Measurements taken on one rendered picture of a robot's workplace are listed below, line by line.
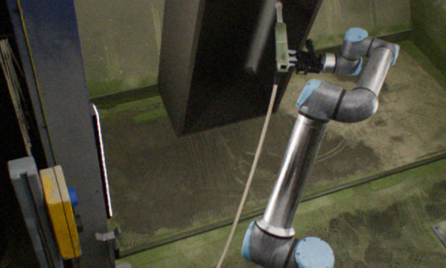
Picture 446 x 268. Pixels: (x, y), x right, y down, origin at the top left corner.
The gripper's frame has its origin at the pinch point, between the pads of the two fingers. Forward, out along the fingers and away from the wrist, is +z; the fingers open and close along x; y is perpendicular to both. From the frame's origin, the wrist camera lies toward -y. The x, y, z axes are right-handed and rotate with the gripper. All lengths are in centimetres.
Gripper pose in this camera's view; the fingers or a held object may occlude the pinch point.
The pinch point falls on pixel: (278, 54)
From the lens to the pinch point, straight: 249.2
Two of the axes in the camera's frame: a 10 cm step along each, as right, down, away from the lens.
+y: -1.0, 6.8, 7.3
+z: -9.9, -0.8, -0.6
